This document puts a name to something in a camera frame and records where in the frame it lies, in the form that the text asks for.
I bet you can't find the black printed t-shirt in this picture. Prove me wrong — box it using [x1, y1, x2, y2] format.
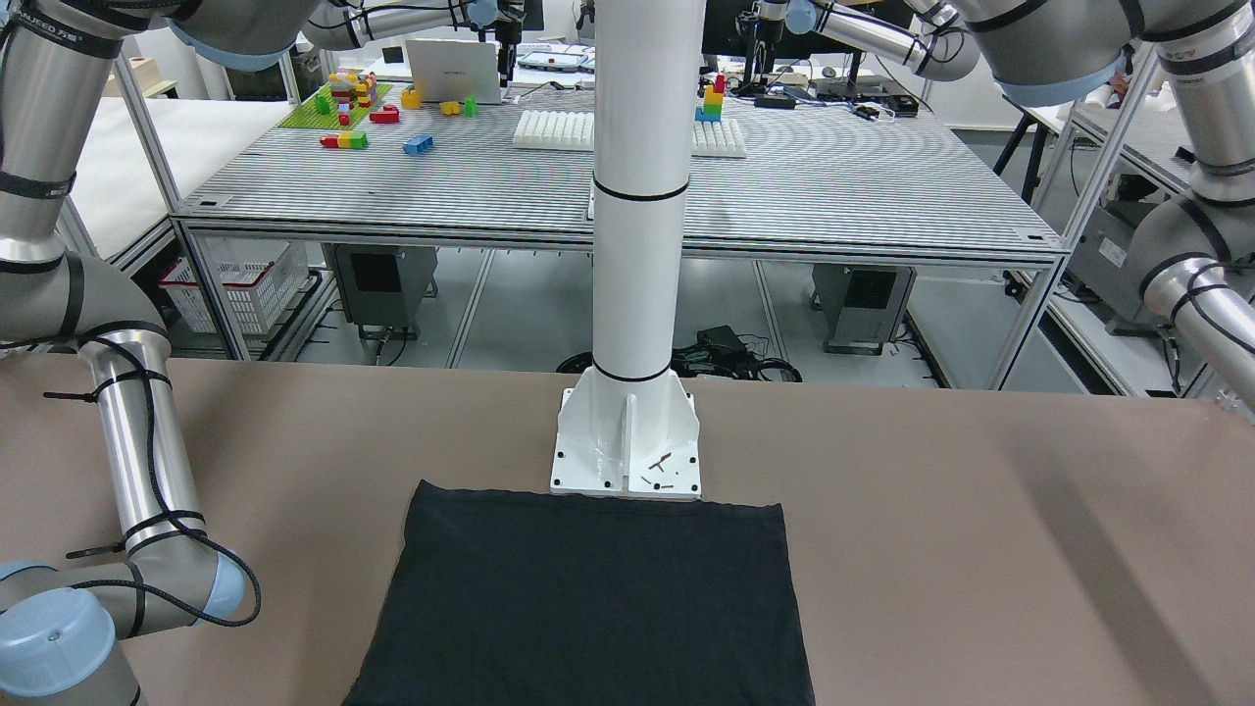
[345, 482, 817, 705]

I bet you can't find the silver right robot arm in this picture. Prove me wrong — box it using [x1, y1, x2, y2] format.
[1, 1, 318, 705]

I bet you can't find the stacked coloured block tower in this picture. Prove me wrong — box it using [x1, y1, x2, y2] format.
[694, 75, 727, 124]

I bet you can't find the white laptop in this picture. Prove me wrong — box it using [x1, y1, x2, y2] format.
[404, 38, 503, 107]

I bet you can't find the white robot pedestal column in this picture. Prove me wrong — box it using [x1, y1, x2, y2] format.
[550, 1, 705, 500]

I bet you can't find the green building block plate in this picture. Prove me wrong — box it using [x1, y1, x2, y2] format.
[277, 69, 393, 130]

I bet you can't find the grey slatted work table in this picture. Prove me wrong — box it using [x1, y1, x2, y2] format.
[174, 90, 1071, 389]

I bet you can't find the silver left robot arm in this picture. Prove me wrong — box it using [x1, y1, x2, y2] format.
[955, 1, 1254, 406]

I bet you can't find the white plastic basket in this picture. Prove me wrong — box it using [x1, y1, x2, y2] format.
[159, 240, 309, 336]

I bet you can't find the blue building block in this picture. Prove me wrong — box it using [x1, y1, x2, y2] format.
[402, 134, 434, 155]

